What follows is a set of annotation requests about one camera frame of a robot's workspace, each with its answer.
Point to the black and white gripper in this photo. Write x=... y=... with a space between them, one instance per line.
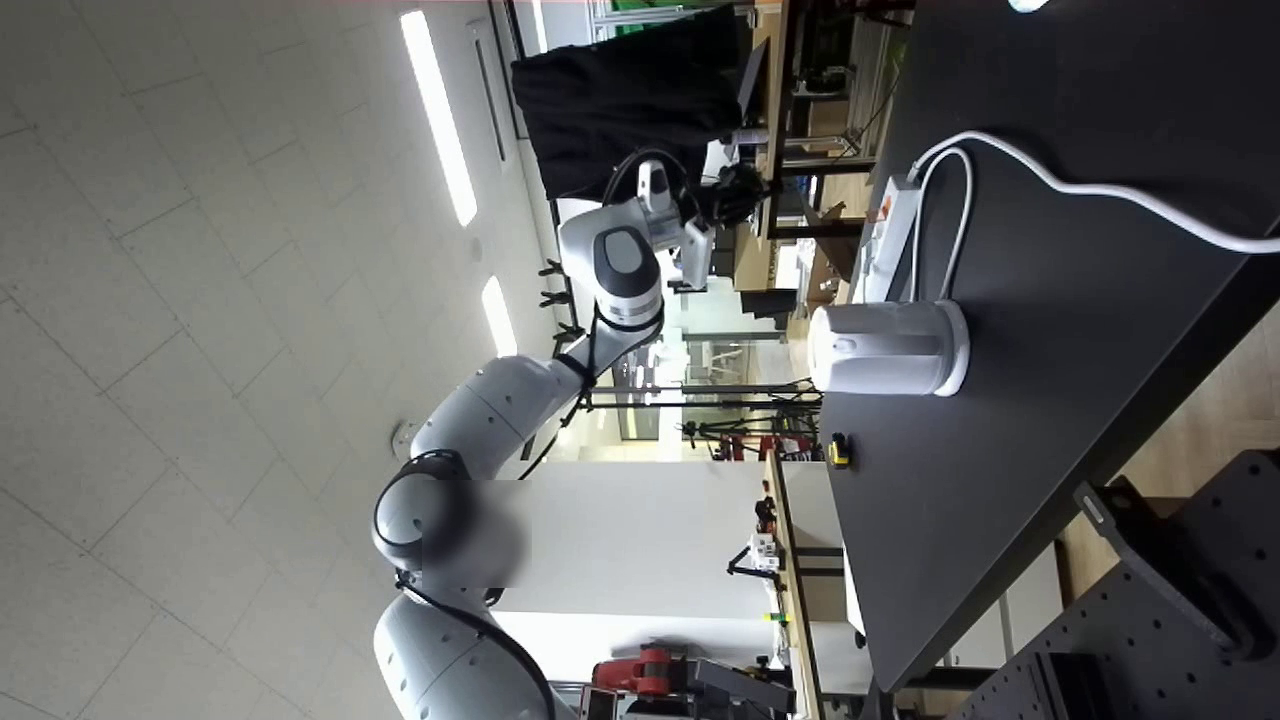
x=728 y=197

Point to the white extension power strip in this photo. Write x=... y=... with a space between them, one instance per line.
x=884 y=242

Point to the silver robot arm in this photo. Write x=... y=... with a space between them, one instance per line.
x=443 y=521

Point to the black hanging cloth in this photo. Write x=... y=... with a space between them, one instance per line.
x=591 y=106

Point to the white electric kettle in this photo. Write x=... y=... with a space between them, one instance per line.
x=890 y=350

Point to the wooden workbench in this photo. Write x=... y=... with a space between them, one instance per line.
x=801 y=658

